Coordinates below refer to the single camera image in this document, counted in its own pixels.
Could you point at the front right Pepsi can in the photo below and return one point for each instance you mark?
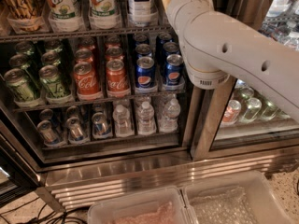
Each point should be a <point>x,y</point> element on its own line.
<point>173,69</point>

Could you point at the stainless fridge door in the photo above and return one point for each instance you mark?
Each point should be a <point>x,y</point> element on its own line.
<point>236,119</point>

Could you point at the brown drink bottle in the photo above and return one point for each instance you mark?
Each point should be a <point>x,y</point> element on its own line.
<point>26,10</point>

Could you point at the left water bottle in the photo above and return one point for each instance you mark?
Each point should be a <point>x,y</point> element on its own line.
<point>122,119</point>

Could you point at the right clear plastic bin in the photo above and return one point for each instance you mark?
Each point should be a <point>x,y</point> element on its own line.
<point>244,198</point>

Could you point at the green 7up bottle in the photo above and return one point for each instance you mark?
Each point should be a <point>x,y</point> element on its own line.
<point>64,15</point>
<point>104,13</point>

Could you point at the top wire shelf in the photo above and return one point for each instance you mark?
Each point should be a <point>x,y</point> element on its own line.
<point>48,35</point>

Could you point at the pepsi can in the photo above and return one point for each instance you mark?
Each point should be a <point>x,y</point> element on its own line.
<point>173,69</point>
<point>145,72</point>

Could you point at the middle wire shelf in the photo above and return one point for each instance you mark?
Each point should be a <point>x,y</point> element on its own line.
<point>96,101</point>

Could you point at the green 7UP bottle right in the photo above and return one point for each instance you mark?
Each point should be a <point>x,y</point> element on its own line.
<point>104,13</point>

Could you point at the left Red Bull can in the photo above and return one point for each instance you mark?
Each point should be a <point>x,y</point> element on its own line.
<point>50,136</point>

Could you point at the coca-cola can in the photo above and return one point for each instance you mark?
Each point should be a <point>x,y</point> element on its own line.
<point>117,79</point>
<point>86,79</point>

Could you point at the front right Coca-Cola can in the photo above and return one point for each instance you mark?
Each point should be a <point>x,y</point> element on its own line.
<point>117,79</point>

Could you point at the front left Coca-Cola can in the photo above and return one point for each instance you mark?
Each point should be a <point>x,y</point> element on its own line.
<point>86,79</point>

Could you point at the clear plastic bin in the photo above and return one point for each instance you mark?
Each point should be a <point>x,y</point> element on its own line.
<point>155,206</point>
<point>244,198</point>

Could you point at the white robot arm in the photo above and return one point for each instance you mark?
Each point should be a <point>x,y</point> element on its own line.
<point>215,46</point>

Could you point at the middle Red Bull can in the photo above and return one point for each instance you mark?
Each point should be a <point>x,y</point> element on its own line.
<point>75,129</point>

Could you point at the green 7UP bottle left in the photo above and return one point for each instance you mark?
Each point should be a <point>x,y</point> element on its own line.
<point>64,15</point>

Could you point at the wire shelf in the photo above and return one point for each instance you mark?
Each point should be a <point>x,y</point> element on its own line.
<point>48,35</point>
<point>96,101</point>

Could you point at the red bull can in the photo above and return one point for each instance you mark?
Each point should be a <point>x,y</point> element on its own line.
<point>75,129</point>
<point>101,127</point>
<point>50,136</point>

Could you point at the front left green can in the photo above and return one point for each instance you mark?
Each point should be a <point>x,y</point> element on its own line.
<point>21,85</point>

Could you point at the front left Pepsi can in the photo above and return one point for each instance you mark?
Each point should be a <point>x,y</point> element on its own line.
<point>145,72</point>

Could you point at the front right green can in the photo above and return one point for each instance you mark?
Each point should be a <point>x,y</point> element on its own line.
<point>53,82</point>

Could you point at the green can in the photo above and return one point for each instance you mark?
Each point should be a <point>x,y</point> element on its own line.
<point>21,85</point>
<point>53,82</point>

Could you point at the left clear plastic bin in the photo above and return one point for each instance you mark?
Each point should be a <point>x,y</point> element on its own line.
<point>155,206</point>

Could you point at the middle water bottle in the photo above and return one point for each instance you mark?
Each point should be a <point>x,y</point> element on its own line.
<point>145,119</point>

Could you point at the right Red Bull can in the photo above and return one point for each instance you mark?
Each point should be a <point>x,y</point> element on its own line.
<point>101,127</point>

